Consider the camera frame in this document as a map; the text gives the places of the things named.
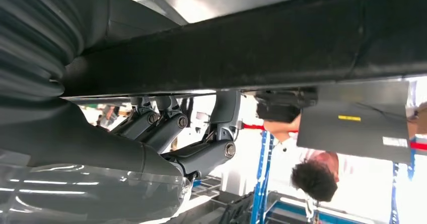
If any blue background shelf rack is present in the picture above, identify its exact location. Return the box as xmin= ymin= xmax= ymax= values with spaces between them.
xmin=250 ymin=130 xmax=416 ymax=224

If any red barrier belt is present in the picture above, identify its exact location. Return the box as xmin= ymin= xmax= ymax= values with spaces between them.
xmin=243 ymin=123 xmax=427 ymax=152

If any black clamp device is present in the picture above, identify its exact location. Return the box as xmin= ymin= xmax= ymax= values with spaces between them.
xmin=255 ymin=89 xmax=318 ymax=123

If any grey laptop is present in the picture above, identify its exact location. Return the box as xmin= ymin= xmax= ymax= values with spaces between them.
xmin=297 ymin=81 xmax=411 ymax=164

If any brown cardboard box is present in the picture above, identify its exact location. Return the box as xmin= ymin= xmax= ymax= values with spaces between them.
xmin=406 ymin=102 xmax=427 ymax=140

